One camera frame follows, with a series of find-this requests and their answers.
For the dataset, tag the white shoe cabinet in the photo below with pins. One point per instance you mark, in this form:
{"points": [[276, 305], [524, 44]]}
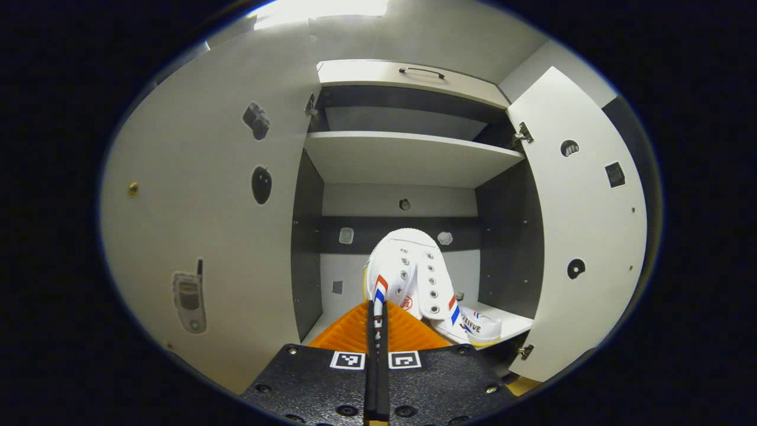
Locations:
{"points": [[402, 160]]}

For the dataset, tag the white door with camera sticker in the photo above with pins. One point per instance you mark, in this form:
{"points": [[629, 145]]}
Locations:
{"points": [[213, 225]]}

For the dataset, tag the white door with headphone sticker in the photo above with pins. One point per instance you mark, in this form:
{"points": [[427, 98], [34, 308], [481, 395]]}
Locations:
{"points": [[591, 236]]}

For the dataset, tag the white canvas shoe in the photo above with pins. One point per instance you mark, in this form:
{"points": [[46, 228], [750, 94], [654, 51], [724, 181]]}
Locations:
{"points": [[482, 326], [414, 266]]}

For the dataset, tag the white cabinet drawer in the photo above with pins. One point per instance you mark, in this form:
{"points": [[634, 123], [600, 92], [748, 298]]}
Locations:
{"points": [[366, 77]]}

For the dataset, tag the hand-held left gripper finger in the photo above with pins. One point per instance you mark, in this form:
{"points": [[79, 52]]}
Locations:
{"points": [[383, 378], [371, 378]]}

